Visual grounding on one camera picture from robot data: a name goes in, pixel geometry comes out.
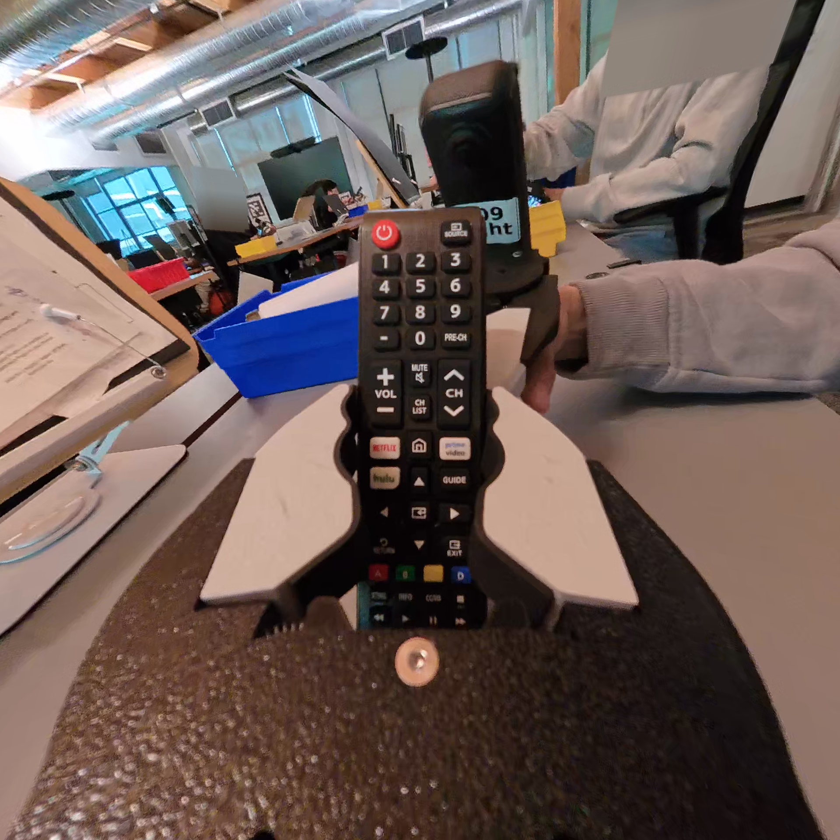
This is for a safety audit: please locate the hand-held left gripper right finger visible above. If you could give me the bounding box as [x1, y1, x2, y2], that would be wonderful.
[471, 386, 640, 627]

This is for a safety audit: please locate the person's right hand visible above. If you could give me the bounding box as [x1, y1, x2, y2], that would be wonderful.
[521, 285, 589, 414]

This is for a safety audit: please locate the black remote control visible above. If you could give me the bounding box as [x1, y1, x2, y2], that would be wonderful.
[356, 206, 491, 632]

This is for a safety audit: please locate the black floor lamp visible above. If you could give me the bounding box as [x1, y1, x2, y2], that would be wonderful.
[406, 37, 448, 83]

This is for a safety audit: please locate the black monitor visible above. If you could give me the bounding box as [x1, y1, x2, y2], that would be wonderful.
[258, 138, 353, 219]

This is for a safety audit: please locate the red plastic bin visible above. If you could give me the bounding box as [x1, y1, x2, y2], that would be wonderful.
[128, 258, 189, 294]

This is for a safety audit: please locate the person's right forearm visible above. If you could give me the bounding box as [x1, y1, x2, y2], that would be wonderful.
[556, 220, 840, 395]

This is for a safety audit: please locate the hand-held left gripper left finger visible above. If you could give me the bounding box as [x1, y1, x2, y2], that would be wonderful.
[198, 384, 361, 610]

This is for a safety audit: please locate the grey desk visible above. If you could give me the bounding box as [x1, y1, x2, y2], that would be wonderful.
[0, 220, 840, 840]

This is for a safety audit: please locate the blue plastic bin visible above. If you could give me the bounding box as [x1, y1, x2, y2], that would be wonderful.
[193, 272, 362, 399]

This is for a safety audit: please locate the wire page holder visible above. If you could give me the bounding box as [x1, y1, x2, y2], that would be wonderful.
[39, 303, 166, 380]

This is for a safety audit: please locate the white paper sheet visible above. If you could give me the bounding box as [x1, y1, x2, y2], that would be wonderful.
[258, 268, 361, 319]

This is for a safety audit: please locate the black tilted board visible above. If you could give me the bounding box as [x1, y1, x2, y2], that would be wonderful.
[282, 66, 421, 206]

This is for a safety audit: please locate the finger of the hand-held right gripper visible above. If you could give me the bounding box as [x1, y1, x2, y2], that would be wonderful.
[489, 307, 531, 395]

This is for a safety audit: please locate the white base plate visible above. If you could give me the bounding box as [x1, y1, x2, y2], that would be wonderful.
[0, 445, 189, 634]

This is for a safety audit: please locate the printed instruction sheet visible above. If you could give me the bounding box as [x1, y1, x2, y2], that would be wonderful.
[0, 197, 175, 431]

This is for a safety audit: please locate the wooden document stand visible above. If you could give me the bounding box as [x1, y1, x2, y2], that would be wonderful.
[0, 177, 200, 503]

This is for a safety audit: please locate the black office chair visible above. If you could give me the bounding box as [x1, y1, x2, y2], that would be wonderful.
[613, 0, 824, 265]

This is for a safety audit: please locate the silver air duct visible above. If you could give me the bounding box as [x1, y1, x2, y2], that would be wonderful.
[36, 0, 460, 132]

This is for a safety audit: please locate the white board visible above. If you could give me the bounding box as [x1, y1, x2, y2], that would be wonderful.
[236, 270, 273, 309]

